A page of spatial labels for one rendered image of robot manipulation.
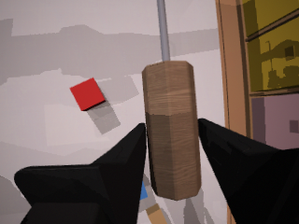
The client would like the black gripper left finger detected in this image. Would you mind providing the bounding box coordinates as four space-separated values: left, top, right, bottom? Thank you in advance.
14 122 147 224

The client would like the blue cube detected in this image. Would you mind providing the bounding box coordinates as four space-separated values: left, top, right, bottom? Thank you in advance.
140 181 148 200

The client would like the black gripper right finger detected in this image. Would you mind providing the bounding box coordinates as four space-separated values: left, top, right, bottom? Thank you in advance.
198 119 299 224

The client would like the red cube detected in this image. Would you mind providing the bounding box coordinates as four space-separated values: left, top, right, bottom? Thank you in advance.
69 78 106 111

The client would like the brown wooden-handled tool with grey metal shaft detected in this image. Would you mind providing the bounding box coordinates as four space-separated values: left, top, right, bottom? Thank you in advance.
142 0 202 201

